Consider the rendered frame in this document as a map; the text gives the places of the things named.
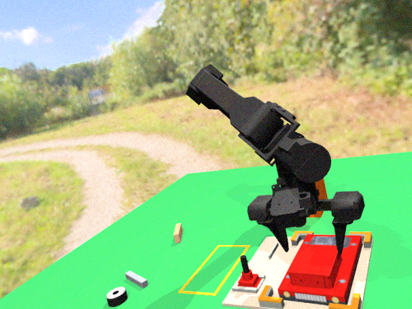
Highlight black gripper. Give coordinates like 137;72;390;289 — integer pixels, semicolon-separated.
247;171;365;255

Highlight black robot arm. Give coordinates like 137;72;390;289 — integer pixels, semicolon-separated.
186;64;331;229

